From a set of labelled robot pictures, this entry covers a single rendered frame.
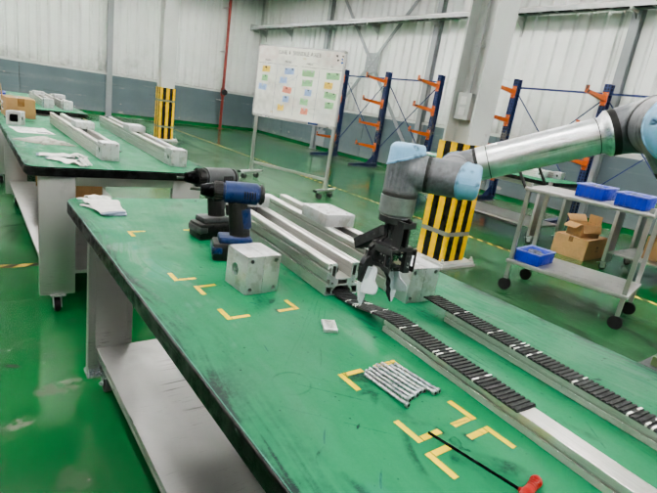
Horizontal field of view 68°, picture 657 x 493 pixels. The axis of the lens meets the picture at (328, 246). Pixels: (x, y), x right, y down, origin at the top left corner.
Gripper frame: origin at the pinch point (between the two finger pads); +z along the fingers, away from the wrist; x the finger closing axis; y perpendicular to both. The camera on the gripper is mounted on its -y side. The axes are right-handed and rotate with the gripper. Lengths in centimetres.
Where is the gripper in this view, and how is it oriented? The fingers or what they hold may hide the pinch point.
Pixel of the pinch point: (373, 297)
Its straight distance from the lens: 112.5
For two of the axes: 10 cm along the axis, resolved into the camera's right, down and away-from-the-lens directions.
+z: -1.4, 9.5, 2.7
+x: 8.4, -0.3, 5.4
